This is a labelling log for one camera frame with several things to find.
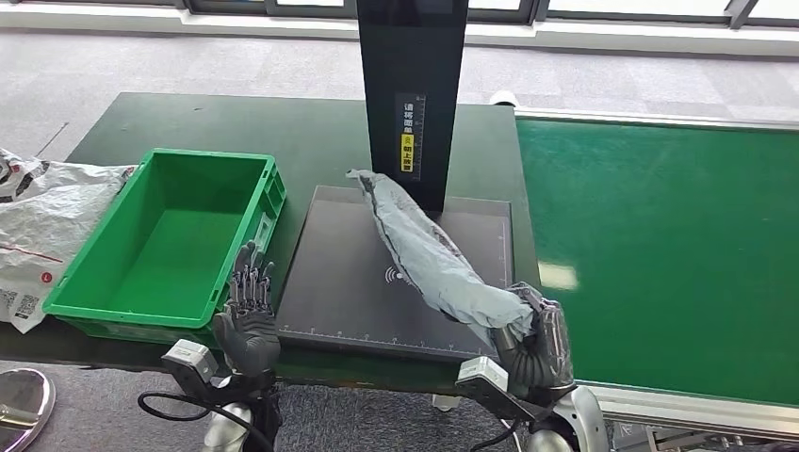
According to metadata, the green conveyor belt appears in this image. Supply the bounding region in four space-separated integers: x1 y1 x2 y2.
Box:
515 117 799 407

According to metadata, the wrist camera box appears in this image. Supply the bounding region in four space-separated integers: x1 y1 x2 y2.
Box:
455 356 531 419
160 338 220 391

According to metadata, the grey parcel bag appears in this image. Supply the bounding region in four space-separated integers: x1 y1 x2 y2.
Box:
346 168 535 345

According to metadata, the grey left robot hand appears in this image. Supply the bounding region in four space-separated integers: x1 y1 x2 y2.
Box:
212 241 282 379

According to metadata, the round chrome disc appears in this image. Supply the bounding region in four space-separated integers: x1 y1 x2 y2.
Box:
0 367 57 452

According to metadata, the aluminium conveyor frame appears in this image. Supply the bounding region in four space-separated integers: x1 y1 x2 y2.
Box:
514 106 799 441

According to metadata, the thin white cable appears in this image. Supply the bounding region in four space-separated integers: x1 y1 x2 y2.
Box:
498 417 522 452

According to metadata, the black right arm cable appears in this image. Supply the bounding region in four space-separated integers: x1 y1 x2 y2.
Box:
467 417 526 452

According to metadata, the green plastic crate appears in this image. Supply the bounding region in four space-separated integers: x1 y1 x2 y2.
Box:
41 147 288 347

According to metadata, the large white printed bag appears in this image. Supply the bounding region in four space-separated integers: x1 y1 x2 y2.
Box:
0 147 139 335

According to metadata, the dark green table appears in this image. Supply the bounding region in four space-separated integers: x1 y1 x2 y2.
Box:
0 91 543 397

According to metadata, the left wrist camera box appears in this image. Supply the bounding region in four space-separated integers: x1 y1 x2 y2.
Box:
160 338 220 391

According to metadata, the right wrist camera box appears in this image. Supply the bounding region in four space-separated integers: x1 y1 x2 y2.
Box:
455 356 531 419

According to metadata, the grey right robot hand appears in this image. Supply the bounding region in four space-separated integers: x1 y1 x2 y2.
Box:
493 282 576 400

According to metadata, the black inbound scanning machine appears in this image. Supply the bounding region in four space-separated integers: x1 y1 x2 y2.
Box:
276 0 514 363

